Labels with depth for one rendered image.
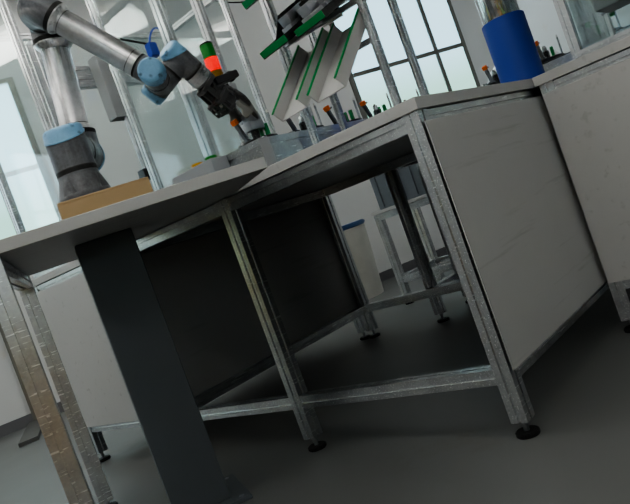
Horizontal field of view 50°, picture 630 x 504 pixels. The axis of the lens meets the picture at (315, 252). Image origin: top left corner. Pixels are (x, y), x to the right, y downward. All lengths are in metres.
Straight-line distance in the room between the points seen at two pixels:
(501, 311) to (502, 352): 0.10
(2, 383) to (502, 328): 4.43
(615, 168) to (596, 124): 0.14
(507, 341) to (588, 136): 0.81
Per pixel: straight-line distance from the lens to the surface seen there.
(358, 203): 6.07
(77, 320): 3.00
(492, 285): 1.70
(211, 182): 1.64
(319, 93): 2.03
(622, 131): 2.23
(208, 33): 2.63
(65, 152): 2.04
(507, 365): 1.71
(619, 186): 2.26
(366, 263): 5.22
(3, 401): 5.61
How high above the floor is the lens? 0.65
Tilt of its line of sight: 2 degrees down
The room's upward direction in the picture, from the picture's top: 20 degrees counter-clockwise
